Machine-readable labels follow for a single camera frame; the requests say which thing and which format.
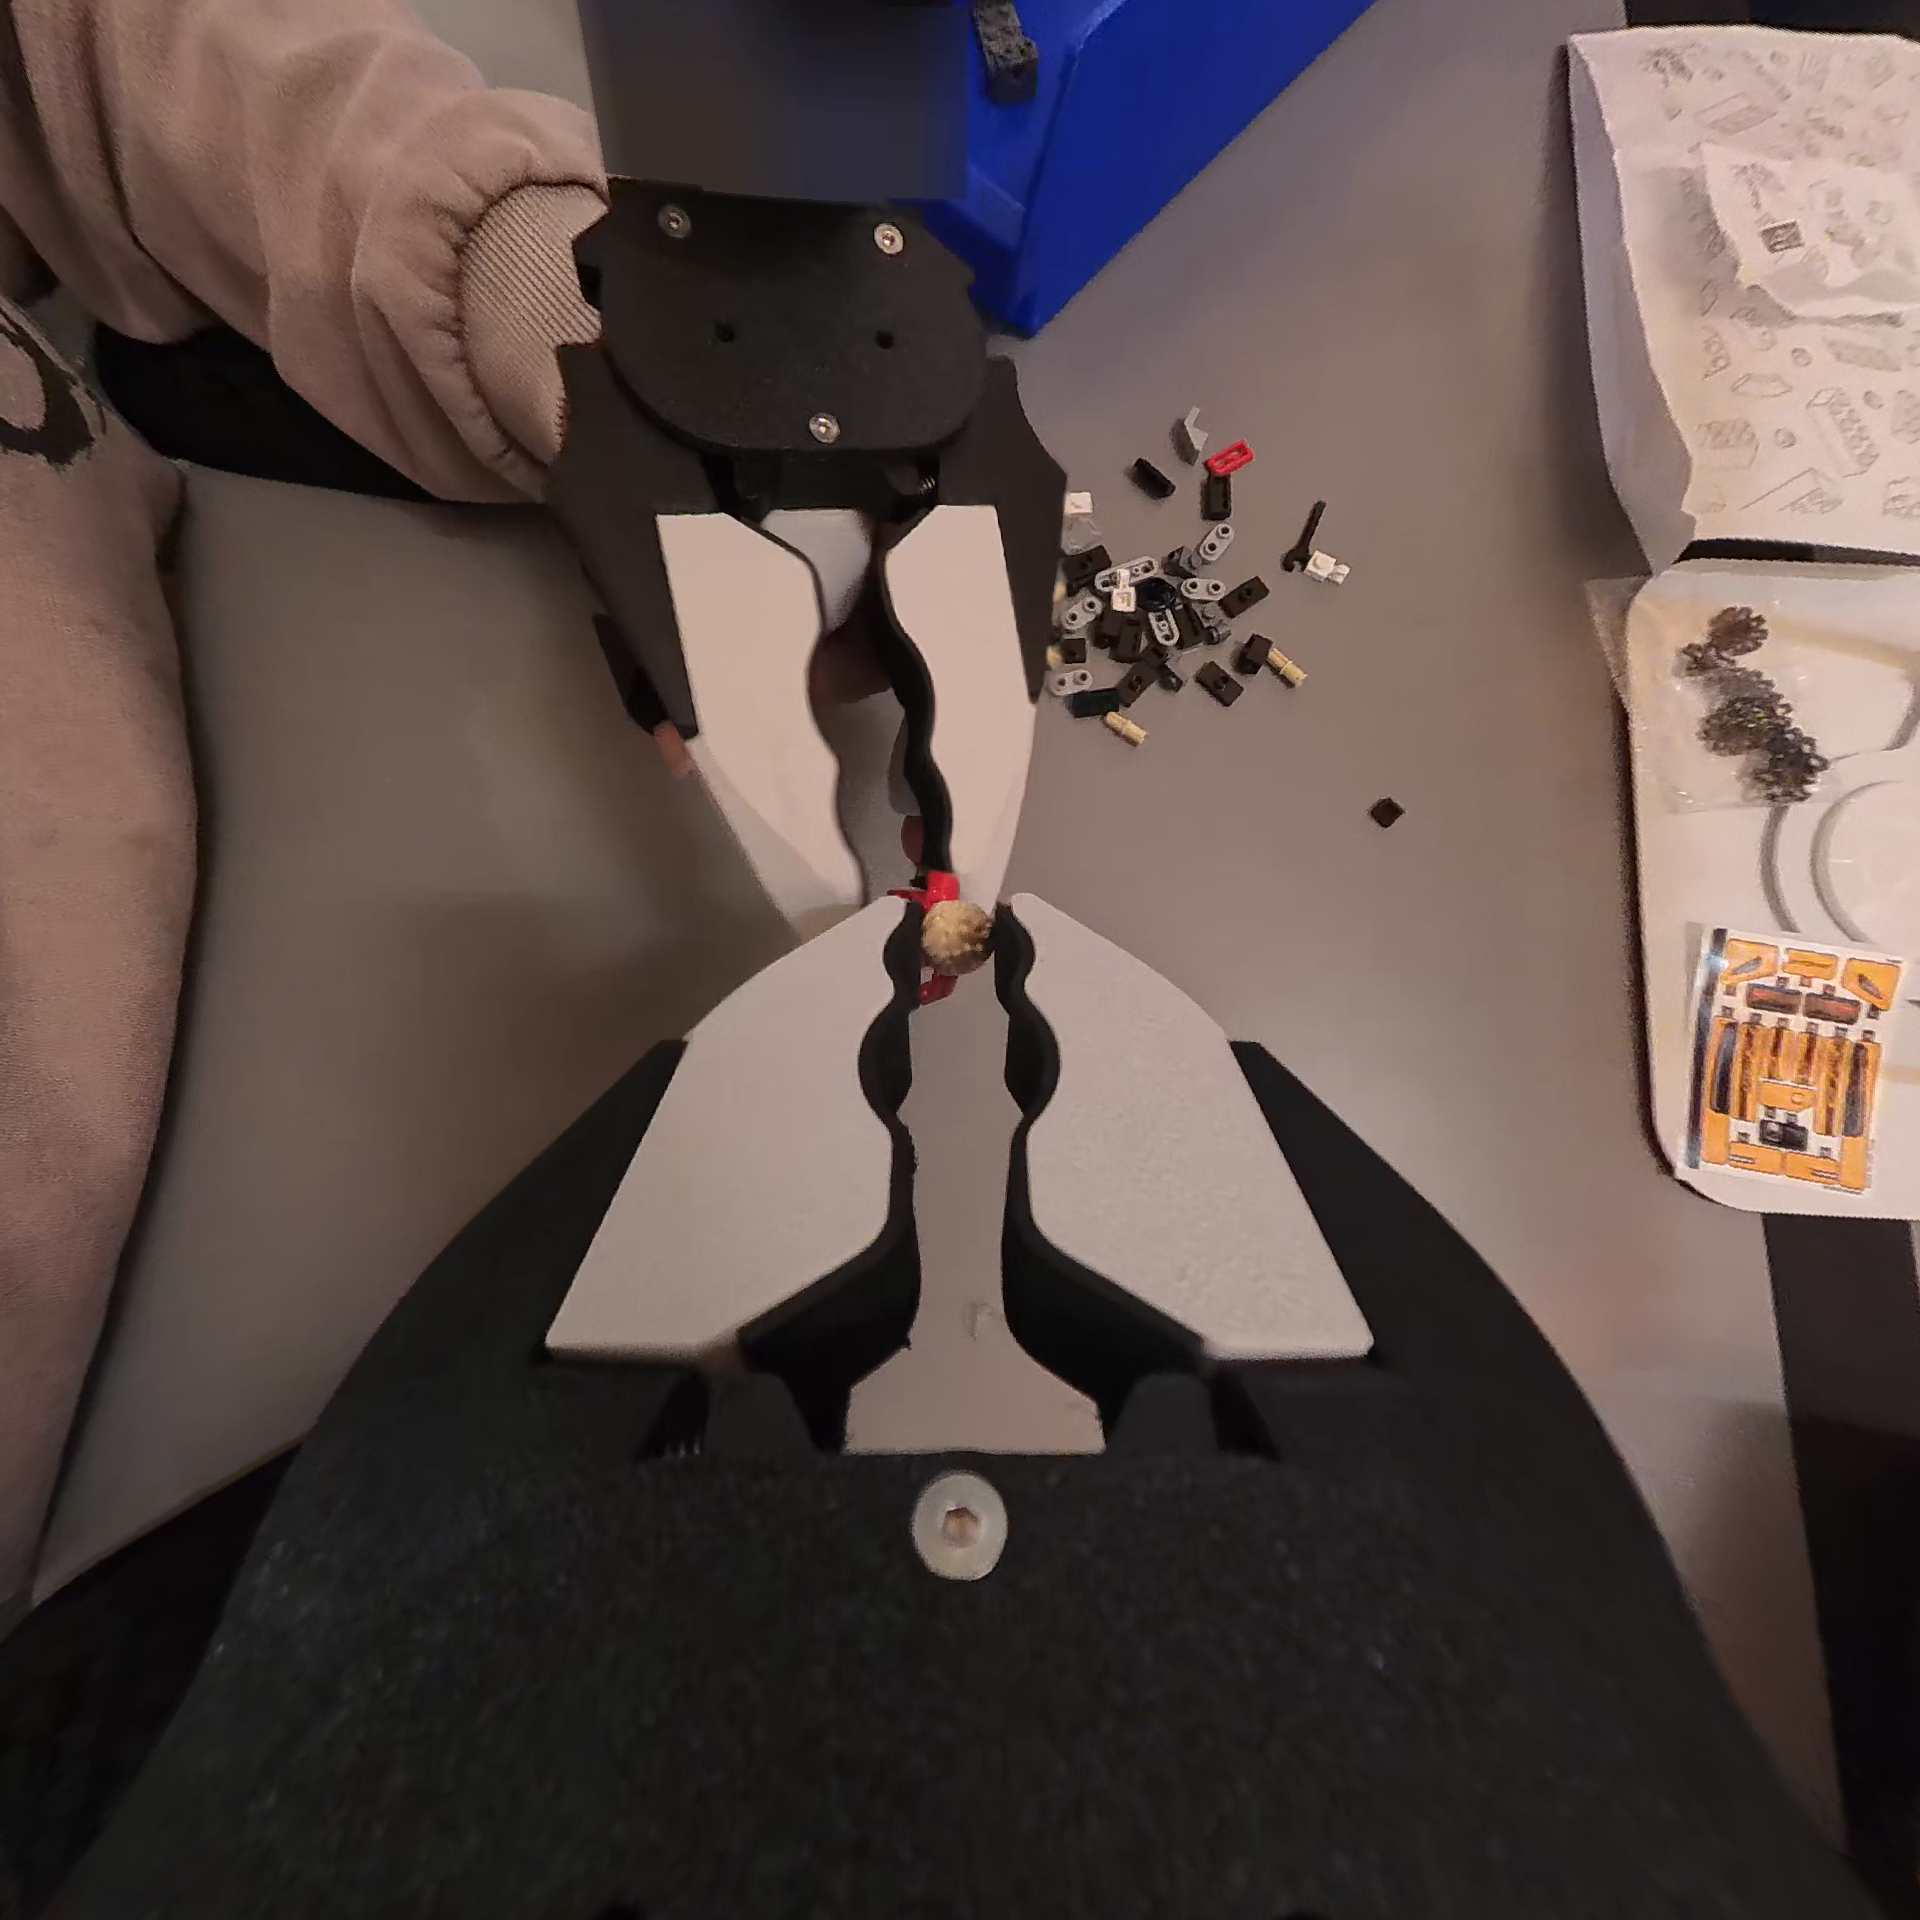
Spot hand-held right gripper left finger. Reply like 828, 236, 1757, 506
540, 895, 924, 1452

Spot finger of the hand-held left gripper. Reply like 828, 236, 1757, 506
871, 499, 1043, 906
653, 507, 902, 942

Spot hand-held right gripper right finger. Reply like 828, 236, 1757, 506
999, 891, 1376, 1452

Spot red toy minifigure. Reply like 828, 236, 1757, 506
884, 866, 964, 1011

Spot person's left forearm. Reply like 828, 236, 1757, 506
0, 0, 608, 507

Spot person's left hand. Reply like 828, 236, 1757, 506
808, 597, 925, 868

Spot pile of small bricks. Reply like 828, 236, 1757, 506
1043, 405, 1355, 751

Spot assorted loose bricks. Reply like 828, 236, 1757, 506
966, 0, 1047, 106

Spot blue plastic bin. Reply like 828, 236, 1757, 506
900, 0, 1376, 340

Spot black cloth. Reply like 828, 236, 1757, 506
88, 320, 568, 507
0, 1440, 301, 1920

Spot clear bag of black parts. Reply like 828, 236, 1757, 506
1585, 558, 1920, 1221

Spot orange sticker sheet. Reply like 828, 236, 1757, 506
1683, 926, 1910, 1199

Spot beige hoodie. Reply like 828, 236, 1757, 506
0, 285, 200, 1629

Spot printed white paper bag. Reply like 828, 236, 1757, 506
1567, 27, 1920, 568

